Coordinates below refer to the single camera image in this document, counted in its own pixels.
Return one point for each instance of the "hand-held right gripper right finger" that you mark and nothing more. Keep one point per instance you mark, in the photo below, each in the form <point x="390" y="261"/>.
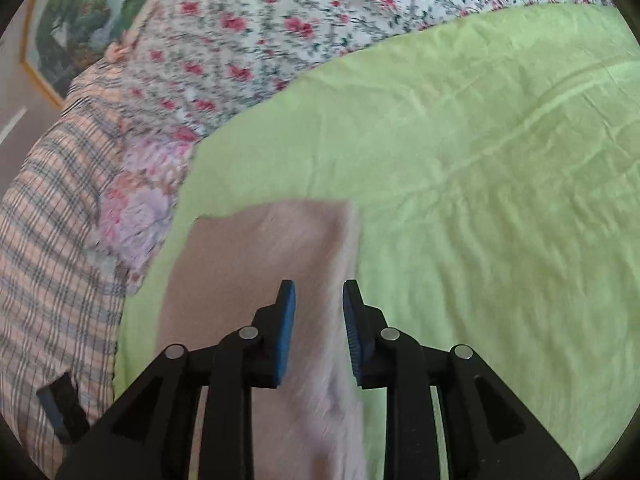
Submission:
<point x="352" y="340"/>

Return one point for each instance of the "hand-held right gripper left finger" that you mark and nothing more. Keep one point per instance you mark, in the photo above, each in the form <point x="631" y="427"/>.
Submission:
<point x="282" y="340"/>

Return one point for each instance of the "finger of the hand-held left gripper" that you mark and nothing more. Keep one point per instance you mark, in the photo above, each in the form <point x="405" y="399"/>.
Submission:
<point x="62" y="407"/>

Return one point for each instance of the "beige knitted sweater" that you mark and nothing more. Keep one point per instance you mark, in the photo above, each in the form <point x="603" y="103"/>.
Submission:
<point x="300" y="250"/>

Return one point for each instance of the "plaid blanket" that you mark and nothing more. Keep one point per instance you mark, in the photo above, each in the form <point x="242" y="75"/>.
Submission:
<point x="50" y="260"/>

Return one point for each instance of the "large-flower print pillow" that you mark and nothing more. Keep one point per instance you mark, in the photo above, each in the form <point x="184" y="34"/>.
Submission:
<point x="145" y="210"/>

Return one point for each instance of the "light green bed sheet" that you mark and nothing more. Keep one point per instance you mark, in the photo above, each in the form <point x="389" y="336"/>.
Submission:
<point x="475" y="185"/>

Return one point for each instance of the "small-flower print quilt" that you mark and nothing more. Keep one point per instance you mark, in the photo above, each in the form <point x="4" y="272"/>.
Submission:
<point x="280" y="25"/>

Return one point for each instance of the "framed landscape painting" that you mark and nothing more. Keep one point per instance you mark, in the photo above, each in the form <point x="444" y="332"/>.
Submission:
<point x="75" y="15"/>

